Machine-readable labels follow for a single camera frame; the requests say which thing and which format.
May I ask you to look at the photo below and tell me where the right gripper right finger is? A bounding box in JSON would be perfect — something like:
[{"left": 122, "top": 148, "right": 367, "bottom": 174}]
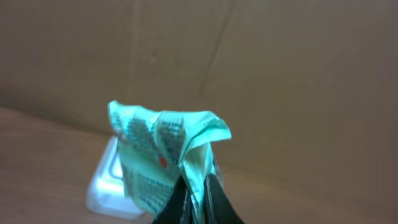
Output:
[{"left": 203, "top": 174, "right": 244, "bottom": 224}]

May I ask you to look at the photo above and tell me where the teal package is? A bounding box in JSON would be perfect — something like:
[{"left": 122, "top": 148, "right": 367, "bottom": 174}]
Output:
[{"left": 108, "top": 100, "right": 232, "bottom": 223}]

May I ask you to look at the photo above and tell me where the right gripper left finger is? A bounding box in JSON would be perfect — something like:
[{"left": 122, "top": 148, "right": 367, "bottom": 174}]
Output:
[{"left": 151, "top": 176, "right": 192, "bottom": 224}]

